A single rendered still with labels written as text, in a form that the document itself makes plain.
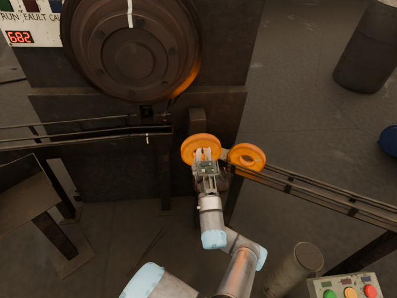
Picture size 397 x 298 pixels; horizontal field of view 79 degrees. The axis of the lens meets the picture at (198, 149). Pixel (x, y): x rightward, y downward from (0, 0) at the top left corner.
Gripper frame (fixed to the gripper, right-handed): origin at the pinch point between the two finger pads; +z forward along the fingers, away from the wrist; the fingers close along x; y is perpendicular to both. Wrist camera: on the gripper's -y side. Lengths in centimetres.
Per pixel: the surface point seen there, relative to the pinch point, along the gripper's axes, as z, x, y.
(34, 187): -3, 68, -26
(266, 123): 79, -88, -108
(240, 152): 2.5, -18.8, -10.3
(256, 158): -1.0, -24.6, -9.4
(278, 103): 110, -112, -116
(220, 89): 33.3, -13.5, -6.1
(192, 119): 19.5, 0.5, -10.3
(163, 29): 22.9, 13.2, 31.9
